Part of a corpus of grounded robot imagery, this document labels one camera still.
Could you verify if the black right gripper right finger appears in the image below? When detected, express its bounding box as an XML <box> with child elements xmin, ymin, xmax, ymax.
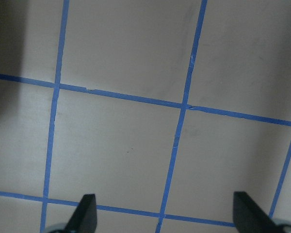
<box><xmin>233</xmin><ymin>191</ymin><xmax>284</xmax><ymax>233</ymax></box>

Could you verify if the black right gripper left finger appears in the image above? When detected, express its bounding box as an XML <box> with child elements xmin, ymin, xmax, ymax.
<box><xmin>64</xmin><ymin>194</ymin><xmax>97</xmax><ymax>233</ymax></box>

